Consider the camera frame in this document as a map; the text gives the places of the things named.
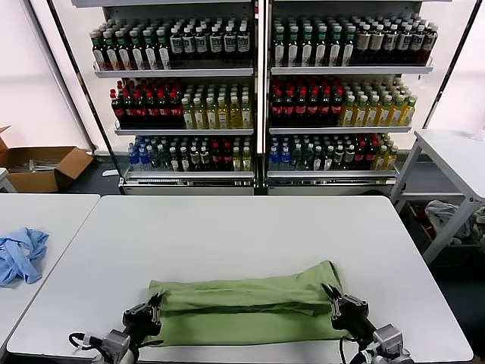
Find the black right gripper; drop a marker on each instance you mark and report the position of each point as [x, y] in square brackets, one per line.
[352, 320]

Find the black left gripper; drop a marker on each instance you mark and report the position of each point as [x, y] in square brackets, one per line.
[142, 326]

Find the green polo shirt with print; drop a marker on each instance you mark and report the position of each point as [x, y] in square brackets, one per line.
[246, 322]

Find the dark storage crate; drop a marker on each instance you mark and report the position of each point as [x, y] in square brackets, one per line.
[415, 223]

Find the grey crumpled cloth pile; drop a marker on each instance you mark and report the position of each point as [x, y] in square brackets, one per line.
[440, 216]

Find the small dark drink bottle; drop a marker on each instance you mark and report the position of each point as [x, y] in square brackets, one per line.
[195, 159]
[205, 159]
[339, 157]
[185, 161]
[349, 157]
[318, 161]
[174, 161]
[329, 159]

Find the crumpled light blue shirt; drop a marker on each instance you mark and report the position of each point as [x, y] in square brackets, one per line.
[22, 258]

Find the small clear green bottle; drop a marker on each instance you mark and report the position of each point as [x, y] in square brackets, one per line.
[164, 161]
[154, 161]
[307, 159]
[297, 159]

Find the small white floor scrap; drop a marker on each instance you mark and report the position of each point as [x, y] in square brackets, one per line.
[110, 173]

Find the small red cap cola bottle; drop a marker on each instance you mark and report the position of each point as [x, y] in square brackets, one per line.
[227, 157]
[370, 155]
[360, 155]
[216, 157]

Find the small yellow drink bottle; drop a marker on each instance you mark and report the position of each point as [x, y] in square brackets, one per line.
[391, 159]
[237, 161]
[381, 159]
[247, 161]

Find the small blue drink bottle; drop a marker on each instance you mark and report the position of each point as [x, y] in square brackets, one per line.
[143, 158]
[274, 157]
[285, 157]
[132, 157]

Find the grey green crumpled cloth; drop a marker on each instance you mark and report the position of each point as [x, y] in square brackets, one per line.
[479, 223]

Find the open brown cardboard box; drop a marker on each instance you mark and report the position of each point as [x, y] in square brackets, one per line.
[35, 182]

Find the white side table with legs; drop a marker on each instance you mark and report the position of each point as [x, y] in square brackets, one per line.
[451, 151]

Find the small grey side stand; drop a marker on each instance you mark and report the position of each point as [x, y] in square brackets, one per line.
[3, 178]

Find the clear plastic item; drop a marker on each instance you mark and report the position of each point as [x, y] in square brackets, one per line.
[479, 134]

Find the grey drinks display shelf unit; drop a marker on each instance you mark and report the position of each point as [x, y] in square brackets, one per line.
[342, 70]
[171, 73]

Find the green cap tea bottle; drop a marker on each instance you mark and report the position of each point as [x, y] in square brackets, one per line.
[348, 51]
[280, 51]
[321, 51]
[163, 56]
[293, 51]
[335, 51]
[150, 57]
[307, 51]
[137, 57]
[111, 57]
[124, 57]
[97, 57]

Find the beige label tea bottle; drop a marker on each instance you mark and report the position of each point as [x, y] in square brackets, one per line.
[376, 43]
[362, 43]

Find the white cap dark label bottle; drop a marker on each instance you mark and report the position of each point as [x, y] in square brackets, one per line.
[215, 44]
[243, 44]
[229, 44]
[417, 41]
[430, 41]
[202, 45]
[404, 41]
[176, 45]
[189, 45]
[390, 41]

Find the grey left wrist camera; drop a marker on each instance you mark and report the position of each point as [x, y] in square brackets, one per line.
[116, 341]

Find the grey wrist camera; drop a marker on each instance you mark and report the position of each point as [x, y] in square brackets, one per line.
[116, 341]
[388, 337]

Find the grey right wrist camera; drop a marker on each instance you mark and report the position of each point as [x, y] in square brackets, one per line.
[388, 337]

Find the black slanted frame pole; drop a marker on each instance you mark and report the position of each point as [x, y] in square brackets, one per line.
[454, 57]
[79, 76]

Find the grey slanted frame pole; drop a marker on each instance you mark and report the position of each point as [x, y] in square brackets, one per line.
[59, 77]

